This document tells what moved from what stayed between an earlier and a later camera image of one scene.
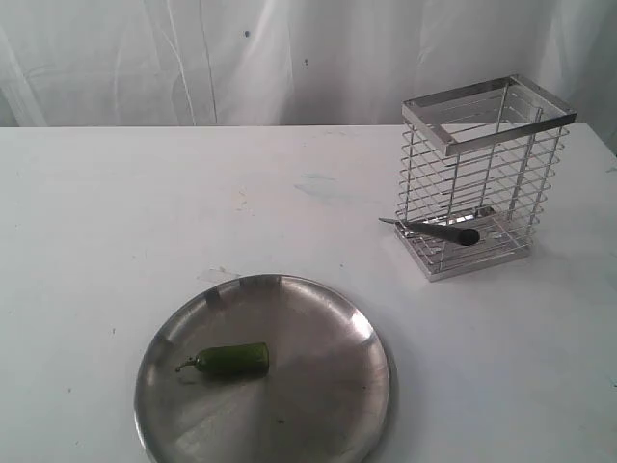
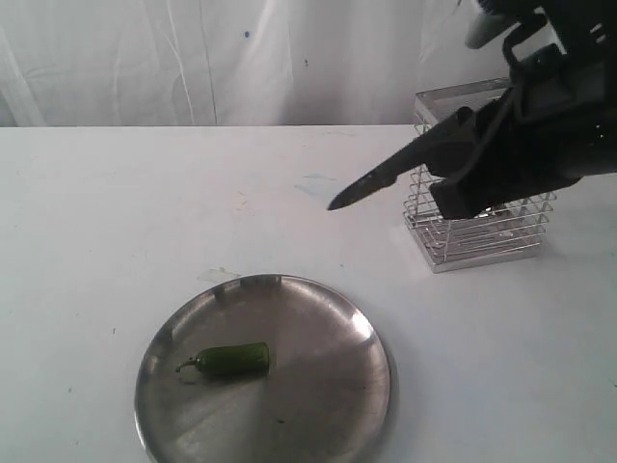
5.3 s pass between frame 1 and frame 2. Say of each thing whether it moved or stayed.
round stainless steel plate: stayed
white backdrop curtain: stayed
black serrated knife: moved
